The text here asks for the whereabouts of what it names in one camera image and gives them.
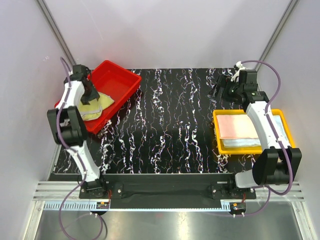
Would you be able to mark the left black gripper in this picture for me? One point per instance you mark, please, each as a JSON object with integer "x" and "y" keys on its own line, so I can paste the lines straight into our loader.
{"x": 94, "y": 95}

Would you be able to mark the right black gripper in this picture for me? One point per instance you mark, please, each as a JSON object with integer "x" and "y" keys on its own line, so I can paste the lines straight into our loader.
{"x": 224, "y": 82}

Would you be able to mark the grey yellow frog towel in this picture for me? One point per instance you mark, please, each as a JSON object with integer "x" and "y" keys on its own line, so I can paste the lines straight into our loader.
{"x": 94, "y": 109}

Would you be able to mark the pink towel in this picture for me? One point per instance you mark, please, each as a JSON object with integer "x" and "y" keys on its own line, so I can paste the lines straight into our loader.
{"x": 236, "y": 126}

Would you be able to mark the light blue towel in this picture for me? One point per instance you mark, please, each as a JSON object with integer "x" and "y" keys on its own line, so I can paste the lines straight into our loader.
{"x": 253, "y": 142}

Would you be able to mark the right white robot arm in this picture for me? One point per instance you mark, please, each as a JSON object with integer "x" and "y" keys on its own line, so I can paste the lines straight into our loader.
{"x": 278, "y": 163}

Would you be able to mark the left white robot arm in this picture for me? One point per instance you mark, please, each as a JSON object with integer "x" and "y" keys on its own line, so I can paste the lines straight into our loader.
{"x": 69, "y": 130}

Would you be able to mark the red plastic bin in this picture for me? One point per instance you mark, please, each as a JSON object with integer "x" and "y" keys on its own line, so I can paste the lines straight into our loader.
{"x": 118, "y": 83}

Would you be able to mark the yellow plastic bin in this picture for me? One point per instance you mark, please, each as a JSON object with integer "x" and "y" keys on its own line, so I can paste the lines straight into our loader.
{"x": 231, "y": 151}

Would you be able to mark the left connector box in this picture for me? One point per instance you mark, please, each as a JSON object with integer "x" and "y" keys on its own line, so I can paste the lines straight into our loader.
{"x": 104, "y": 205}

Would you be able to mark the connector box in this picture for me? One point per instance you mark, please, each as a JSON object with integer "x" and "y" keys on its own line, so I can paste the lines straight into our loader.
{"x": 238, "y": 206}
{"x": 104, "y": 205}

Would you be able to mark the right connector box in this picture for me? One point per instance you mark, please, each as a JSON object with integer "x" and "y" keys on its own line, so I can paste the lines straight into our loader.
{"x": 238, "y": 206}

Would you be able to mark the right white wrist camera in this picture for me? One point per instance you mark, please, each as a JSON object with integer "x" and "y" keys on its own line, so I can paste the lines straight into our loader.
{"x": 238, "y": 67}

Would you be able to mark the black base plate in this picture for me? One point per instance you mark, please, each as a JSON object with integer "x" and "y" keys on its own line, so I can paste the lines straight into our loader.
{"x": 216, "y": 191}

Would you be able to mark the aluminium rail frame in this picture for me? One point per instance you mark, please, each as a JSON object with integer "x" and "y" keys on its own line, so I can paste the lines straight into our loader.
{"x": 57, "y": 190}

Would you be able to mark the white slotted cable duct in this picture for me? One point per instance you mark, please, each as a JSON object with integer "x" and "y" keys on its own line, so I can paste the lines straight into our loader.
{"x": 72, "y": 206}

